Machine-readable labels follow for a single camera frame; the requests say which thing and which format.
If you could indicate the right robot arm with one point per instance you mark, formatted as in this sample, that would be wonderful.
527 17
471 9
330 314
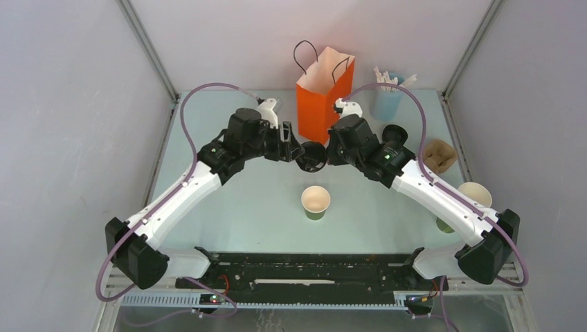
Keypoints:
483 250

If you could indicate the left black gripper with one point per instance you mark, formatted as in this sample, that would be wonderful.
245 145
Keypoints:
287 151

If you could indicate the green paper coffee cup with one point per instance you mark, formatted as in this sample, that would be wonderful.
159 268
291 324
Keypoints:
315 201

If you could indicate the black coffee cup lid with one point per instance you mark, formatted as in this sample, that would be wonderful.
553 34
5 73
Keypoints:
314 157

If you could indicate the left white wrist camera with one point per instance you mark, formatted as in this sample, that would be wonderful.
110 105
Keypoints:
267 109

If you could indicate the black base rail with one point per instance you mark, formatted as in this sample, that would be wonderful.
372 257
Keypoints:
314 281

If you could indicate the brown cardboard cup carrier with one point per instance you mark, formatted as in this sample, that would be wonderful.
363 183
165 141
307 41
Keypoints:
439 156

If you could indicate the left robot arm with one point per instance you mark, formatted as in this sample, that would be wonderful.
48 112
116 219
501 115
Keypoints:
136 245

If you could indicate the light blue holder cup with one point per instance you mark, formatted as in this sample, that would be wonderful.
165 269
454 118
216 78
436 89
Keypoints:
386 103

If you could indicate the stack of paper cups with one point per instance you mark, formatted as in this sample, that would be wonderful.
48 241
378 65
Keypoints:
475 192

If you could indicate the orange paper bag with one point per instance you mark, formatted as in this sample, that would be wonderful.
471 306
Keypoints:
327 79

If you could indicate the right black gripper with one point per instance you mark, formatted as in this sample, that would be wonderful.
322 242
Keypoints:
332 158

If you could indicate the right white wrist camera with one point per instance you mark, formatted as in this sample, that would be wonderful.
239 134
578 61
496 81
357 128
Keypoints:
347 108

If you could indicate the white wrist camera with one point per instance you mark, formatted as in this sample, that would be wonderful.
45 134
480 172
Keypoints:
267 109
347 108

